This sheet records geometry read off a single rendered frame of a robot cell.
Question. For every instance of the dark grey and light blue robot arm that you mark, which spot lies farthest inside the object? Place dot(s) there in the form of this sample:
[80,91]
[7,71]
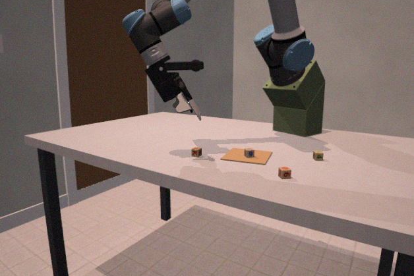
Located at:
[283,45]

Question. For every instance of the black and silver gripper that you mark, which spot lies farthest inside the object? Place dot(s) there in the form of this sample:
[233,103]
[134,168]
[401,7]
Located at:
[174,87]

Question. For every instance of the tan flat mat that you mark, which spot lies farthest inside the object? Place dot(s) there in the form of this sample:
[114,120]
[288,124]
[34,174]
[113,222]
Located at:
[237,154]

